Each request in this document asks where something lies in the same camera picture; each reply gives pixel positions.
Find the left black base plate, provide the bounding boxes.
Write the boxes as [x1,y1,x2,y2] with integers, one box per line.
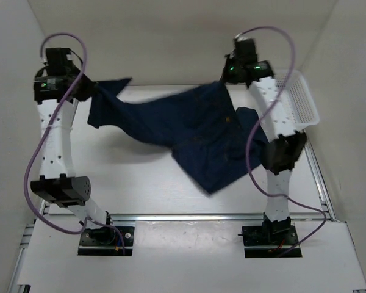
[77,224,135,257]

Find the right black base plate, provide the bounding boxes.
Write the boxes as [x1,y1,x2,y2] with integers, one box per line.
[238,225,302,259]

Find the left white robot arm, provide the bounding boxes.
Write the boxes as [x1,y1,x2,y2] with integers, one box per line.
[30,48,116,244]

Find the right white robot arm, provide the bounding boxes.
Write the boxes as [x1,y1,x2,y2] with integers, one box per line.
[221,36,307,244]

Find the white perforated plastic basket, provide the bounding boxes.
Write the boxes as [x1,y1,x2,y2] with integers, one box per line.
[281,70,320,130]

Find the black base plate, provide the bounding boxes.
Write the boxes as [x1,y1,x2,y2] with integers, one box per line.
[77,224,135,257]
[238,225,302,259]

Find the dark blue denim trousers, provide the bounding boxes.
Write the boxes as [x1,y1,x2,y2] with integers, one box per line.
[88,78,268,194]

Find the aluminium frame rail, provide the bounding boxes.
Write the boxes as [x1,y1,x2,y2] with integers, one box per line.
[16,142,366,292]

